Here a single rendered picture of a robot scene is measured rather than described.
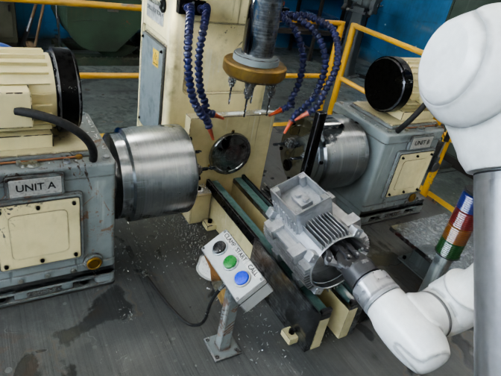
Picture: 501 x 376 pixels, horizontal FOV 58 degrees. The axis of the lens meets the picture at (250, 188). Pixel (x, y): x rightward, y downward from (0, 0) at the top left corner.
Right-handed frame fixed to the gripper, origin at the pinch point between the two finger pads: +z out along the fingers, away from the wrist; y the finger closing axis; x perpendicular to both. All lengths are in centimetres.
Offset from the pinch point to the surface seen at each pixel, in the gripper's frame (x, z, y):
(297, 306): 15.9, -12.2, 8.1
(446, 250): -1.3, -19.4, -27.1
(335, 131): -4.2, 30.3, -27.1
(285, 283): 14.6, -6.2, 8.1
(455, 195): 121, 100, -266
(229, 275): -0.1, -10.1, 29.3
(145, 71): -1, 78, 19
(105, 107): 149, 309, -30
